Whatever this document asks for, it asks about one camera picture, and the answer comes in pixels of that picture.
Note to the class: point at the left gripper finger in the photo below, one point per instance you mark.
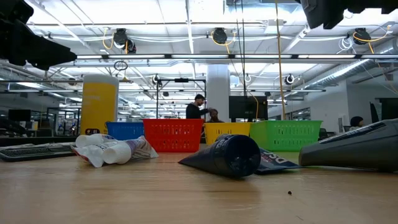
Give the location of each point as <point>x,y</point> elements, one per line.
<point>37,59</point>
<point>28,39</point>

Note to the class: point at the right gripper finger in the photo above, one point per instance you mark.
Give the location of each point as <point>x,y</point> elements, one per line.
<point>325,21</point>
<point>326,7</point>

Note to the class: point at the white toothpaste tube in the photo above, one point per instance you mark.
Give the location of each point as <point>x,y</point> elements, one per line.
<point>116,153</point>
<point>91,157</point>
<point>85,140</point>

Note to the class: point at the blue plastic basket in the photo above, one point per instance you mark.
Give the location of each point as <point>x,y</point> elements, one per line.
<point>124,130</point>

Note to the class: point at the grey electric shaver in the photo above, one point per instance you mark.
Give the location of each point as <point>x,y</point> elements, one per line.
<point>357,146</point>

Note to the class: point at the dark blue cream tube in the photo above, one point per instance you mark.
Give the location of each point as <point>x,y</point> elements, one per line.
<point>230,155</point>
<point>273,161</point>

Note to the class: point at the red plastic basket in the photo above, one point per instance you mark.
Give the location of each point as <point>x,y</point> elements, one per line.
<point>172,135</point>

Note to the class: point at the black computer monitor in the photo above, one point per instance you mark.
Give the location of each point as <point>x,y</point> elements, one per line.
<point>374,113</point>
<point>19,115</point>
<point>245,109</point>
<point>390,109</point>

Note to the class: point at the yellow white wipes canister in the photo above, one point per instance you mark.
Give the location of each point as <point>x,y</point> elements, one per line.
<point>99,105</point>

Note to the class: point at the person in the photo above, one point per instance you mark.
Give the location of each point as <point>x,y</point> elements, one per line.
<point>214,115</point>
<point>193,112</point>
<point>356,122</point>

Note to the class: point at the green plastic basket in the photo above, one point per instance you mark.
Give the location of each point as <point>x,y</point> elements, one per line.
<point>286,135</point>

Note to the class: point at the white building pillar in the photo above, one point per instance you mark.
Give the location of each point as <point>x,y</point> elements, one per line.
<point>217,87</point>

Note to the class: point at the long ceiling light strip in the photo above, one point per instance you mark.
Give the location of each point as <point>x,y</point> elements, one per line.
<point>199,56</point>

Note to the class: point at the yellow plastic basket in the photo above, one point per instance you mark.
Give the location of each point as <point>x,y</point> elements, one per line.
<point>227,128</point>

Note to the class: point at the black metal rig stand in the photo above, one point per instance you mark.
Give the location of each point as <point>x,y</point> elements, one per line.
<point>181,80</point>

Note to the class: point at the silver ventilation duct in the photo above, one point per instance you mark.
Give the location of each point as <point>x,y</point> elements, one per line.
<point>342,73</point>

